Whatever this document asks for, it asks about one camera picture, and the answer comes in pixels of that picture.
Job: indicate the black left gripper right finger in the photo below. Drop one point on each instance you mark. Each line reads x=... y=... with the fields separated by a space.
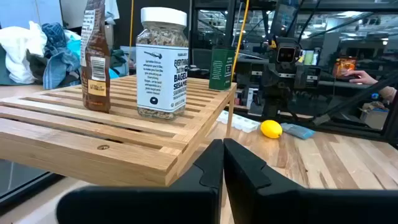
x=280 y=205

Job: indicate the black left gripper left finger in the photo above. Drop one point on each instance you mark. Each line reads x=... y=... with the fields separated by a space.
x=174 y=205

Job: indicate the green black pepper tin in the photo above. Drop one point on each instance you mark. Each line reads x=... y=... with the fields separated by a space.
x=221 y=68

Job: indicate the bagel sesame seasoning jar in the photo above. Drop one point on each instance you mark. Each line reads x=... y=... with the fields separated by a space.
x=161 y=77

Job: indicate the orange taco seasoning mix packet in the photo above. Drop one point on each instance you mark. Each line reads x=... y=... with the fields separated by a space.
x=94 y=65

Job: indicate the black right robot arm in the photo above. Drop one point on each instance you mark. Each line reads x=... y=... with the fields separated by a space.
x=275 y=104

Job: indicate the person's forearm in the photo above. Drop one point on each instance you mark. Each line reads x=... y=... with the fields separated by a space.
x=388 y=92

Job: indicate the wooden slatted shelf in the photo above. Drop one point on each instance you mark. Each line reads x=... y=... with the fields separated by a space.
x=93 y=146

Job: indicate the yellow lemon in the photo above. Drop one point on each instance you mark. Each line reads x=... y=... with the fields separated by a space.
x=271 y=129

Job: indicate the blue packet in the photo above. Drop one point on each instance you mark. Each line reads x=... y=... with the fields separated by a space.
x=298 y=130

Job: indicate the orange screen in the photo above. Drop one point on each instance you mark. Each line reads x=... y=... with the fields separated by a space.
x=344 y=67

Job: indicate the person's hand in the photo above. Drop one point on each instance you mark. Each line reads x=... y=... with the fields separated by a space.
x=362 y=77

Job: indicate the pile of clothes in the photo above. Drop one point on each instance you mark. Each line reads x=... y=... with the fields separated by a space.
x=21 y=56

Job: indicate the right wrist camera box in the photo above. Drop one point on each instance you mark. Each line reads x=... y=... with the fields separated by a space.
x=286 y=54

